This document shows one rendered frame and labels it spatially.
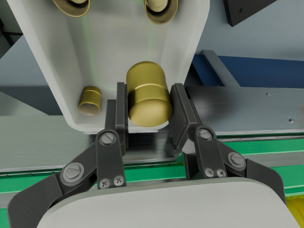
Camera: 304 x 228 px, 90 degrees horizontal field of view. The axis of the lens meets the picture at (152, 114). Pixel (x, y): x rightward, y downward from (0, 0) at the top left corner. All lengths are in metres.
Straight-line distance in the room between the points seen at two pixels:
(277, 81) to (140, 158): 0.43
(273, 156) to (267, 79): 0.26
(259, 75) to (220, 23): 0.18
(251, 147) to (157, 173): 0.18
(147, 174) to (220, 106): 0.20
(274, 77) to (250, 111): 0.23
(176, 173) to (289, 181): 0.18
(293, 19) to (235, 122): 0.40
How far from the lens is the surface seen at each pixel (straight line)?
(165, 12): 0.22
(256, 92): 0.42
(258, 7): 0.51
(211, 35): 0.51
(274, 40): 0.64
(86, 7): 0.21
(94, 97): 0.28
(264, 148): 0.34
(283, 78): 0.59
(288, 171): 0.34
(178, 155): 0.31
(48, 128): 0.39
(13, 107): 0.81
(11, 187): 0.38
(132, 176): 0.33
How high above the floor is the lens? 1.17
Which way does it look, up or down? 39 degrees down
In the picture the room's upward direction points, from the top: 171 degrees clockwise
